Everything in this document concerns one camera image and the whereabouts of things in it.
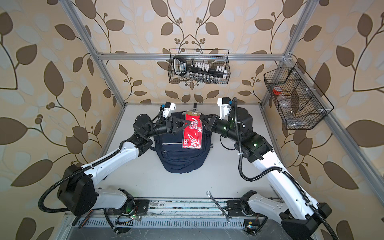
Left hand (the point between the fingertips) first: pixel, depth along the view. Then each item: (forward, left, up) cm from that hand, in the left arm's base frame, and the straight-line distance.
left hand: (190, 124), depth 62 cm
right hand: (+2, -4, +2) cm, 5 cm away
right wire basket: (+22, -53, -5) cm, 57 cm away
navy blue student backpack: (-3, +9, -29) cm, 31 cm away
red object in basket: (+27, -46, -3) cm, 53 cm away
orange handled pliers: (-32, +49, -35) cm, 68 cm away
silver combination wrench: (-29, -19, -37) cm, 50 cm away
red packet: (-3, -1, -4) cm, 5 cm away
